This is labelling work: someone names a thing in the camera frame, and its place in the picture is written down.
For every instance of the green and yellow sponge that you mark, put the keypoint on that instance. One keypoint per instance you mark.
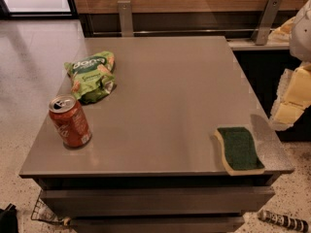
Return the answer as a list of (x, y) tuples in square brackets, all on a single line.
[(238, 149)]

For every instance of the red soda can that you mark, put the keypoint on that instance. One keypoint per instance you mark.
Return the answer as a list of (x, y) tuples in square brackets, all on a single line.
[(69, 120)]

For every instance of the black white striped cylinder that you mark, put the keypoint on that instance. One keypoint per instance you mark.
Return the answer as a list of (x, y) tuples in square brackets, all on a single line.
[(298, 225)]

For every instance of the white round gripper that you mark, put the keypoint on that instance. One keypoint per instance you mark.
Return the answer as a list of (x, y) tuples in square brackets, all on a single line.
[(301, 33)]

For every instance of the grey cabinet with drawers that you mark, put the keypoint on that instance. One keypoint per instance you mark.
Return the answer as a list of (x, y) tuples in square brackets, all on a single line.
[(153, 164)]

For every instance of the right metal bracket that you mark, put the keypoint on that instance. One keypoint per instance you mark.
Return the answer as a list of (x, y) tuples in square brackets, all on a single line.
[(270, 11)]

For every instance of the metal bracket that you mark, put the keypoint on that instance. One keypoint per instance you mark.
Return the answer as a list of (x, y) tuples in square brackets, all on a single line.
[(270, 11), (125, 15)]

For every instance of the wire basket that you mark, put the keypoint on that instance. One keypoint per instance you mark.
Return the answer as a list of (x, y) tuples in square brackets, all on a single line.
[(41, 212)]

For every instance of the black object on floor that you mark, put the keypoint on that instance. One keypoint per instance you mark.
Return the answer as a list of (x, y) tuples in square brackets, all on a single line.
[(8, 219)]

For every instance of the green rice chip bag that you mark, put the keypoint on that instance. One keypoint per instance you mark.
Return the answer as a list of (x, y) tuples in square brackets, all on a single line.
[(92, 77)]

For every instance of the left metal bracket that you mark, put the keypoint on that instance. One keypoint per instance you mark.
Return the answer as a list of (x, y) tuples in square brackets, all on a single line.
[(125, 15)]

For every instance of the horizontal metal rail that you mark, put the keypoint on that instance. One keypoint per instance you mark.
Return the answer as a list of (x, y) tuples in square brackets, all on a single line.
[(228, 33)]

